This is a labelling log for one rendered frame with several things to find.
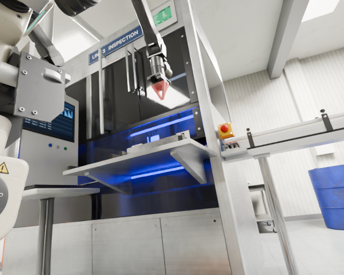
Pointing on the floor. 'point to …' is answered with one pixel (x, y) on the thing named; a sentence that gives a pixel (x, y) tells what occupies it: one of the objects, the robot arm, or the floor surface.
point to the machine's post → (230, 220)
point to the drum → (336, 195)
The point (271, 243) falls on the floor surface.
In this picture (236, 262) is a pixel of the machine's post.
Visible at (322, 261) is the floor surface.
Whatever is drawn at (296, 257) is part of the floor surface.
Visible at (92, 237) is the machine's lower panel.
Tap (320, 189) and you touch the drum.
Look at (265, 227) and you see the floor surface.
